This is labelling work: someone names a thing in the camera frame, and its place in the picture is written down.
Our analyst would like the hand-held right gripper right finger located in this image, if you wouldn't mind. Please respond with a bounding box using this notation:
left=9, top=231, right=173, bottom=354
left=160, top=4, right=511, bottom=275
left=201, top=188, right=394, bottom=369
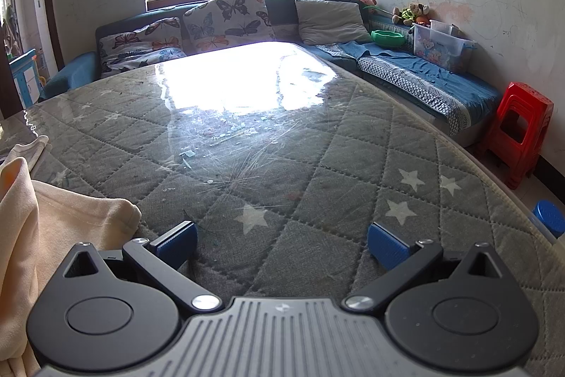
left=344, top=222, right=501, bottom=311

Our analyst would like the cream sweater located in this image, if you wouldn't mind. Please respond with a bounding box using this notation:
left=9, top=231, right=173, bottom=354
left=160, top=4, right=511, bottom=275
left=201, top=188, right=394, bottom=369
left=0, top=136, right=143, bottom=377

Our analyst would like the green bowl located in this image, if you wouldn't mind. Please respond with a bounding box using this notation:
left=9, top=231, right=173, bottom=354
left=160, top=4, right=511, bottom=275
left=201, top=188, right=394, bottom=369
left=370, top=29, right=406, bottom=48

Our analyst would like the flat butterfly print cushion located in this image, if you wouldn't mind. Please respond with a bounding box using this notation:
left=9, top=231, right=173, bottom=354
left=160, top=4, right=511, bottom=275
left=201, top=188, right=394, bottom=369
left=98, top=17, right=187, bottom=79

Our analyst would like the upright butterfly print cushion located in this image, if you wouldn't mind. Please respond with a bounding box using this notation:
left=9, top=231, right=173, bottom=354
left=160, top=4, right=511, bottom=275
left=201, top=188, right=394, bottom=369
left=182, top=0, right=275, bottom=53

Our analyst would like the blue sofa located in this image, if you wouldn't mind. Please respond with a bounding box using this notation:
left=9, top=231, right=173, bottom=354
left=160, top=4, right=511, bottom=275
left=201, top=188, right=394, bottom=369
left=39, top=0, right=504, bottom=137

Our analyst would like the blue plastic cabinet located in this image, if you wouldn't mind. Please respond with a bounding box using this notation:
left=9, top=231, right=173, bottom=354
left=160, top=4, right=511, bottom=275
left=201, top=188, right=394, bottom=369
left=10, top=49, right=42, bottom=106

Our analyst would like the brown teddy plush toy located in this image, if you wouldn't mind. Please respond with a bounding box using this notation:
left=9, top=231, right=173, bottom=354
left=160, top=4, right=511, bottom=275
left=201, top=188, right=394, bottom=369
left=392, top=2, right=431, bottom=26

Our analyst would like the red plastic stool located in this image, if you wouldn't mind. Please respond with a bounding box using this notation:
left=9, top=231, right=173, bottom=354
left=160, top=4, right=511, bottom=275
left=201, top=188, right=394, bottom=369
left=479, top=82, right=554, bottom=190

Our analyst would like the beige cushion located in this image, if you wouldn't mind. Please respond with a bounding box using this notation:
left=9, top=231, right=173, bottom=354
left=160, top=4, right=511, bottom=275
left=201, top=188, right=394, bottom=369
left=294, top=0, right=372, bottom=46

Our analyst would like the blue sofa blanket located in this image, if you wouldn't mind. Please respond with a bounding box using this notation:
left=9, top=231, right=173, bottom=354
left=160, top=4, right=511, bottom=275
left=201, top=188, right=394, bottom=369
left=315, top=40, right=501, bottom=126

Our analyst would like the clear plastic storage box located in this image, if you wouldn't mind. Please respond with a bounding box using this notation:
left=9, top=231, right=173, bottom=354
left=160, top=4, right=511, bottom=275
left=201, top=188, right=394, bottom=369
left=412, top=19, right=478, bottom=74

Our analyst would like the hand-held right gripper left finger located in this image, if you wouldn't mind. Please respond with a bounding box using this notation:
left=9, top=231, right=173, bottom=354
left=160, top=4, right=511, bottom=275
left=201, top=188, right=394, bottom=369
left=64, top=220, right=222, bottom=312

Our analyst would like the blue lid jar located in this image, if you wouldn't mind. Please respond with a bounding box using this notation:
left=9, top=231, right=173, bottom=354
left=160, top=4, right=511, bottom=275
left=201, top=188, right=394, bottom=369
left=527, top=200, right=565, bottom=245

